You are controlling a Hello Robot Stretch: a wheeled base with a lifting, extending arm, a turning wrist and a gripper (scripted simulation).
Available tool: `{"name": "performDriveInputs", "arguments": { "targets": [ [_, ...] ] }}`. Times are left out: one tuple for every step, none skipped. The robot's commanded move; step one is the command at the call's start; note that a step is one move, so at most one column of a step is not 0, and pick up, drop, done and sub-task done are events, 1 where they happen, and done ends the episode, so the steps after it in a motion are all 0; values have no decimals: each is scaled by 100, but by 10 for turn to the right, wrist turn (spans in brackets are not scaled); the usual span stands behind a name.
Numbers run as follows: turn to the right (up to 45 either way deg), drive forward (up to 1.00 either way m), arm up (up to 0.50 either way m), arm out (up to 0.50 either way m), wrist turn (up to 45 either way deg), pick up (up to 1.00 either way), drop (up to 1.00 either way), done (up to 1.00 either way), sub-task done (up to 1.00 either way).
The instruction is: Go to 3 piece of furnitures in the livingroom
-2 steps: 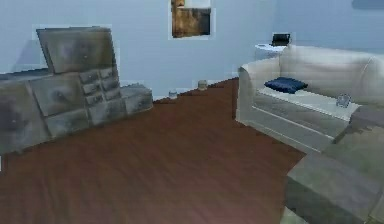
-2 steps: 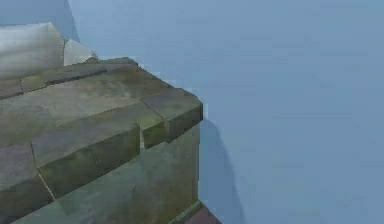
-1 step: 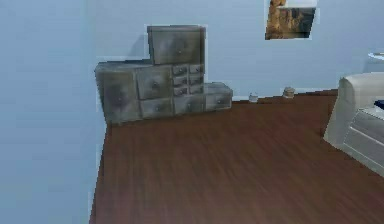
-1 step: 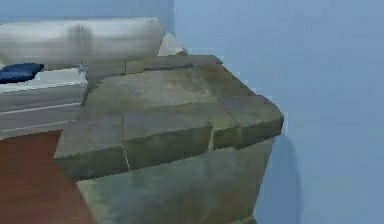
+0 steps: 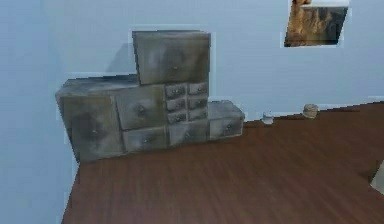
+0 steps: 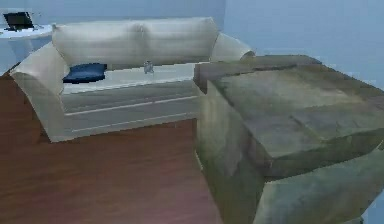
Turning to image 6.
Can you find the black laptop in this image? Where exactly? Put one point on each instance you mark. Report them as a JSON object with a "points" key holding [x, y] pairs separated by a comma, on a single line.
{"points": [[18, 20]]}

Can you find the small grey object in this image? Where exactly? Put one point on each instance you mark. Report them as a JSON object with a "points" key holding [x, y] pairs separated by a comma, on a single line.
{"points": [[148, 67]]}

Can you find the blue cushion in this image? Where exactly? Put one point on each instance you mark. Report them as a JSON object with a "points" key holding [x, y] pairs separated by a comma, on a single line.
{"points": [[86, 72]]}

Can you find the olive green armchair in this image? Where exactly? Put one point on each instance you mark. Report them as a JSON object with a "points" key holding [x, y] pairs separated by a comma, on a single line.
{"points": [[293, 120]]}

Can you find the beige sofa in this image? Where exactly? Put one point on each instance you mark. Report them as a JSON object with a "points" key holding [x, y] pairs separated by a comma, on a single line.
{"points": [[133, 43]]}

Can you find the white round table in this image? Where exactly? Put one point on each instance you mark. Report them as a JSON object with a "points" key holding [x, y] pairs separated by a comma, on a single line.
{"points": [[23, 36]]}

